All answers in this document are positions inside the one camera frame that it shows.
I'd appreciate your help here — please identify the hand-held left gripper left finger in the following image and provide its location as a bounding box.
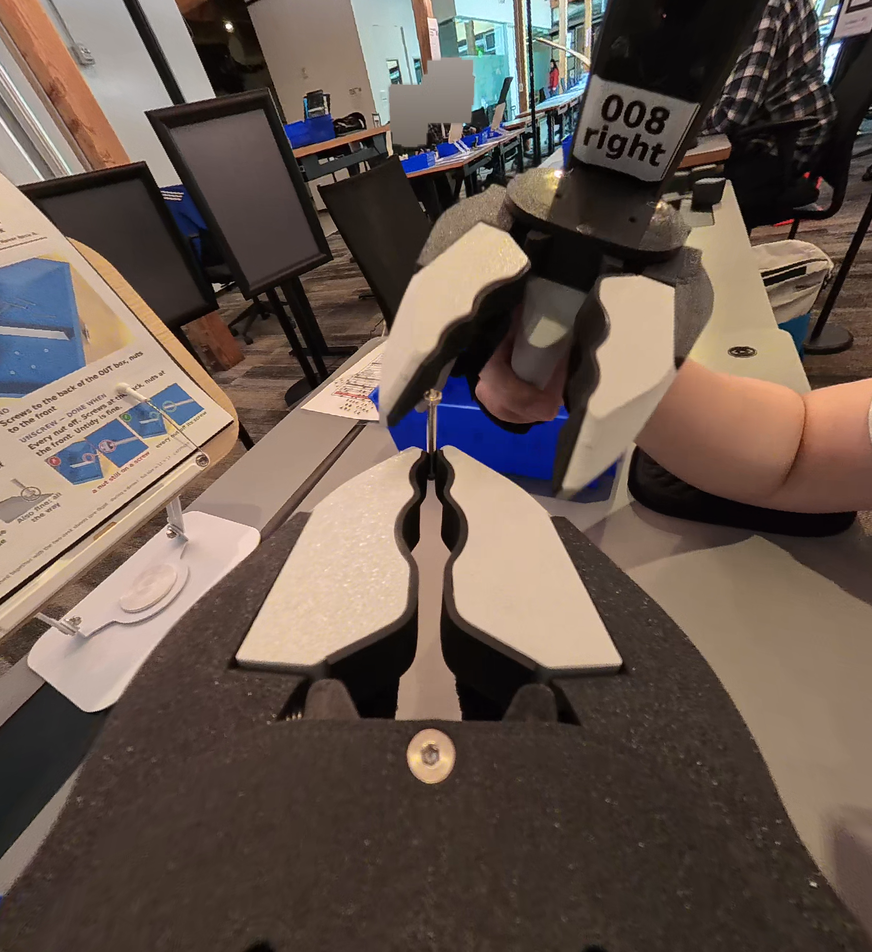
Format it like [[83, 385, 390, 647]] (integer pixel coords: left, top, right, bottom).
[[235, 446, 437, 718]]

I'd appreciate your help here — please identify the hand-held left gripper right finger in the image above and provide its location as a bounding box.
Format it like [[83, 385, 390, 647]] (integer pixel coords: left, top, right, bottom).
[[430, 446, 624, 721]]

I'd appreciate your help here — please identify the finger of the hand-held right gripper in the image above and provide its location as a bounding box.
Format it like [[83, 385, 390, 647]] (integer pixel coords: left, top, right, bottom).
[[552, 273, 679, 501], [377, 221, 533, 428]]

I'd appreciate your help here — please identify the person's right forearm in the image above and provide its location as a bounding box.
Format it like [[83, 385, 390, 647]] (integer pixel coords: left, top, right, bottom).
[[633, 357, 872, 516]]

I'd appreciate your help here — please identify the person's right hand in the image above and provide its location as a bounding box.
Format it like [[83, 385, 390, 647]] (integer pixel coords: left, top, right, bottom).
[[473, 326, 572, 427]]

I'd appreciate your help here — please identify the black office chair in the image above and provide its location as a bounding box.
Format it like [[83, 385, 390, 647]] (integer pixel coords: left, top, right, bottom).
[[317, 154, 438, 330]]

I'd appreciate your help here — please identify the printed paper sheet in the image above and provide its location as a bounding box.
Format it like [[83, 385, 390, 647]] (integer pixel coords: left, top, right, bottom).
[[301, 348, 386, 422]]

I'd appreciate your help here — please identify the long office desk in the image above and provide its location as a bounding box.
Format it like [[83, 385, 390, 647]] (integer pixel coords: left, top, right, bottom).
[[402, 88, 580, 218]]

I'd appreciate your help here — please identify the white bag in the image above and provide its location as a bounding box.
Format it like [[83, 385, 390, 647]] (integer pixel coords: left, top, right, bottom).
[[751, 238, 836, 326]]

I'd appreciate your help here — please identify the wooden office desk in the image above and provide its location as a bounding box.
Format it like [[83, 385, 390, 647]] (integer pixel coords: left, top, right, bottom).
[[292, 124, 394, 181]]

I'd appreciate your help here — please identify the white stand base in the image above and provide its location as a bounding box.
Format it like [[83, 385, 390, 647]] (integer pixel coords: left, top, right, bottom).
[[0, 446, 263, 715]]

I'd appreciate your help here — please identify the black pole stand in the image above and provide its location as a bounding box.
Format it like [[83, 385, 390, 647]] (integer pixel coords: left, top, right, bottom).
[[802, 125, 872, 356]]

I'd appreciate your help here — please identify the black framed board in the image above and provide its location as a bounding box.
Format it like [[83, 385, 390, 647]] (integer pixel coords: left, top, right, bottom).
[[18, 161, 221, 330], [144, 88, 336, 408]]

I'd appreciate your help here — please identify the printed instruction sheet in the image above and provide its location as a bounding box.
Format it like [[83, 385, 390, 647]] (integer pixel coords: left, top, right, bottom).
[[0, 134, 236, 620]]

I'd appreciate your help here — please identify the dark table cable cover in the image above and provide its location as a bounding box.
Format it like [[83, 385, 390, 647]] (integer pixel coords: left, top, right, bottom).
[[0, 679, 107, 888]]

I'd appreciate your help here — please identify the wooden post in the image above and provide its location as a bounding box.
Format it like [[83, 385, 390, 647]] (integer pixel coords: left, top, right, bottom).
[[0, 0, 248, 374]]

